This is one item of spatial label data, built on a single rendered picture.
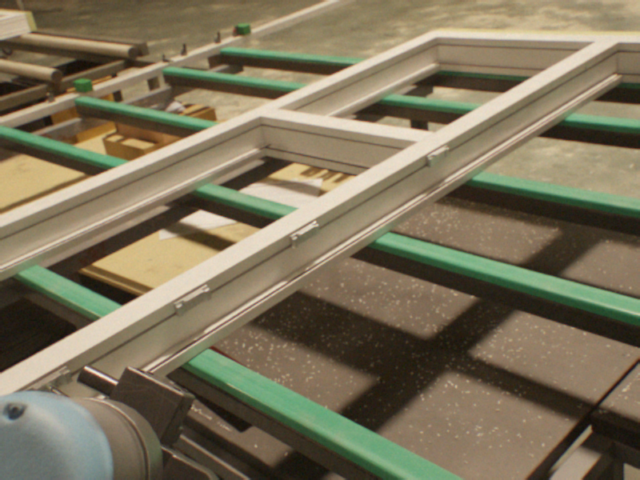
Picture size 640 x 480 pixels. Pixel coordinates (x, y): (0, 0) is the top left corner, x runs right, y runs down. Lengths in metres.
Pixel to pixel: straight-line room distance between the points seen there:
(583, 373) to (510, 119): 0.43
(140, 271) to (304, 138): 0.48
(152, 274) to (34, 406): 1.27
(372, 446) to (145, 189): 0.75
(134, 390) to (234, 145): 0.95
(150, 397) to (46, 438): 0.20
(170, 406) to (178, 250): 1.17
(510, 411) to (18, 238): 0.78
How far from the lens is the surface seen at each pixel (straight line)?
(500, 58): 1.83
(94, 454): 0.39
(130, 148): 2.21
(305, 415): 0.81
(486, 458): 1.15
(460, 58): 1.88
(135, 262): 1.73
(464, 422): 1.21
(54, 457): 0.38
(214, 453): 1.28
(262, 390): 0.86
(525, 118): 1.44
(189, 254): 1.70
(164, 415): 0.58
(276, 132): 1.49
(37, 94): 2.72
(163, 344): 0.93
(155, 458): 0.51
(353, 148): 1.36
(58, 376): 0.86
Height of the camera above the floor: 1.37
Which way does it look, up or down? 27 degrees down
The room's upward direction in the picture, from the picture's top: 10 degrees counter-clockwise
